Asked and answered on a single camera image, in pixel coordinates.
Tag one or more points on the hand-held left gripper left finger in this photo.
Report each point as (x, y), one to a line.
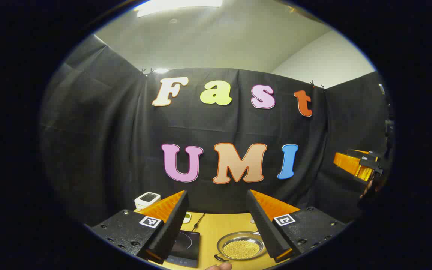
(173, 225)

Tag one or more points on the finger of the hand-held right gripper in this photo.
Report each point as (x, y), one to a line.
(351, 163)
(362, 153)

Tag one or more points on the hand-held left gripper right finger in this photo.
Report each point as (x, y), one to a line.
(263, 225)

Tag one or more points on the black induction cooktop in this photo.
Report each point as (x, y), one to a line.
(188, 243)

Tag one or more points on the stainless steel pot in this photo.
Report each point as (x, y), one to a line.
(240, 245)

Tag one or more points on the pile of yellow soybeans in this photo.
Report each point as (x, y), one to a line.
(243, 248)

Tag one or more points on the white divided bean dish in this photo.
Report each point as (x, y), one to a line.
(187, 217)

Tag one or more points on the white toaster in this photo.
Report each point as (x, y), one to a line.
(146, 200)

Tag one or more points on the black backdrop cloth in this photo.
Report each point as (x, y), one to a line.
(99, 150)

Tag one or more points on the ceiling light panel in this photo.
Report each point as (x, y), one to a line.
(178, 5)

